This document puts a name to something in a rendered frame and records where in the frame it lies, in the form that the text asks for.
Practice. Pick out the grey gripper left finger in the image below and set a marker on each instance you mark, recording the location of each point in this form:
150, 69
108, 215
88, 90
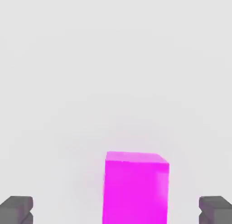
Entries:
14, 209

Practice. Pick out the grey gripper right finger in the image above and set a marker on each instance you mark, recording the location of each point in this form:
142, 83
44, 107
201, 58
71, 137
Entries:
217, 209

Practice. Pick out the small magenta cube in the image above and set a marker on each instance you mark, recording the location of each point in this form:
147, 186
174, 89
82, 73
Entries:
135, 191

